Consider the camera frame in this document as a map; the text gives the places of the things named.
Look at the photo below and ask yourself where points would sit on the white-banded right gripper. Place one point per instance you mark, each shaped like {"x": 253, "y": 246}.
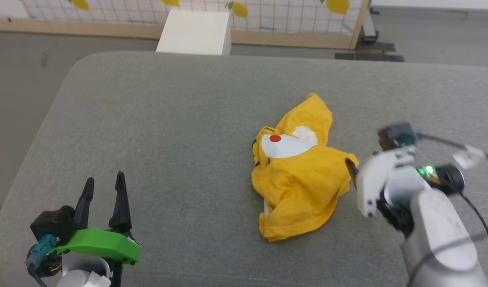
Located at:
{"x": 373, "y": 179}

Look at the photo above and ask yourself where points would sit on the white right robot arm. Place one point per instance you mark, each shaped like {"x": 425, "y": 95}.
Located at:
{"x": 439, "y": 239}

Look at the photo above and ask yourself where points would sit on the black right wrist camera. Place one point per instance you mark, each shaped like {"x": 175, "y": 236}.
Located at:
{"x": 397, "y": 135}

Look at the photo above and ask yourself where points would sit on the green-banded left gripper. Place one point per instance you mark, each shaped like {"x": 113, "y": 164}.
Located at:
{"x": 96, "y": 243}

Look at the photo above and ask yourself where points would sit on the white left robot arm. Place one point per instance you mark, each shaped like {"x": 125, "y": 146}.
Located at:
{"x": 76, "y": 279}

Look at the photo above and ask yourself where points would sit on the yellow garment with white print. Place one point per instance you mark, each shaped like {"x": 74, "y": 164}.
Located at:
{"x": 300, "y": 187}

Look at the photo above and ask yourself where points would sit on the white box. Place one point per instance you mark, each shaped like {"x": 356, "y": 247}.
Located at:
{"x": 194, "y": 34}

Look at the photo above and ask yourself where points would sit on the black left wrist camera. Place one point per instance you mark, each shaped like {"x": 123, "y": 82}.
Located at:
{"x": 52, "y": 223}

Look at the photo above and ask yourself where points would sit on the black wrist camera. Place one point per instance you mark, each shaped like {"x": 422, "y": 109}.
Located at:
{"x": 52, "y": 223}
{"x": 397, "y": 135}

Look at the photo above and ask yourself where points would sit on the grey stand leg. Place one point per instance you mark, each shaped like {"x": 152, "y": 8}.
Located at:
{"x": 369, "y": 30}

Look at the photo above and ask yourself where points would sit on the wood-framed grid screen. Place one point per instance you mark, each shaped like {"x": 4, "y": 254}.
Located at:
{"x": 108, "y": 16}

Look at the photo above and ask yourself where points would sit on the black floor plate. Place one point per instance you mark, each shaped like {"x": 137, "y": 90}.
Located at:
{"x": 367, "y": 56}

